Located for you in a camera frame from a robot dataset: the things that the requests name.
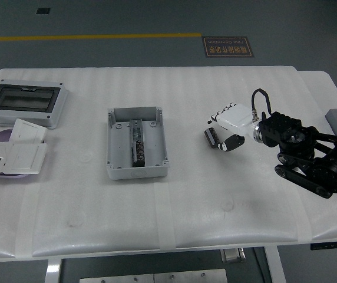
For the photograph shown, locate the grey distribution box dark window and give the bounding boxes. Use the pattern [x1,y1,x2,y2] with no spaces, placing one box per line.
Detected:
[0,78,69,129]

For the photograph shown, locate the grey metal plate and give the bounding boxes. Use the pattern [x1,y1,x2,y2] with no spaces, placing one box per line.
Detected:
[153,268,228,283]
[79,274,154,283]

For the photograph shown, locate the silver metal bracket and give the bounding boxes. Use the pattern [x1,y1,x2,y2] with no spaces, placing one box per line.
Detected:
[220,248,246,263]

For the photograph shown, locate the large white switch panel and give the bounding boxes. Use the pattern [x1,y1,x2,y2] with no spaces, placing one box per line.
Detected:
[2,143,48,175]

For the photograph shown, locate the purple round disc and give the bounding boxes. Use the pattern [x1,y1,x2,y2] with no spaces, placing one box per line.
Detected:
[0,129,31,179]

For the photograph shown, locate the white table leg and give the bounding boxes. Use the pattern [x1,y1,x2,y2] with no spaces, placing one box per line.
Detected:
[264,246,286,283]
[45,258,63,283]

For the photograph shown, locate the small white switch panel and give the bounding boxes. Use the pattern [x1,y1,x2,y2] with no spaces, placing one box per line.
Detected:
[8,118,47,144]

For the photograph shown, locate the metal mounting rail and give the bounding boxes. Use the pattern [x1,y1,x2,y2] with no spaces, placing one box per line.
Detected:
[129,119,144,143]

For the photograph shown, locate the open grey junction box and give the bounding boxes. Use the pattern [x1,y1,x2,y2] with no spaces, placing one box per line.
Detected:
[106,106,171,180]

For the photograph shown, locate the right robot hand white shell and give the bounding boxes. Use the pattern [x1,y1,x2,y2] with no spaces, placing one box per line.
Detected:
[207,101,256,153]

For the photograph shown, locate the white tape strip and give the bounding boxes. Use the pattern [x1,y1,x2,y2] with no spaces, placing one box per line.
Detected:
[15,185,41,257]

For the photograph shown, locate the white foam mat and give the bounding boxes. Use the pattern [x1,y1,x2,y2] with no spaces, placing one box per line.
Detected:
[0,66,337,262]

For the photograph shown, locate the brown floor sign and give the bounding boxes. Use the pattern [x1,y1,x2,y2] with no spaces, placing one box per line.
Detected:
[201,36,255,59]

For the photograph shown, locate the black table control panel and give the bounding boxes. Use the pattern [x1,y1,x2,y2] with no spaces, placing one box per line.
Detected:
[309,240,337,251]

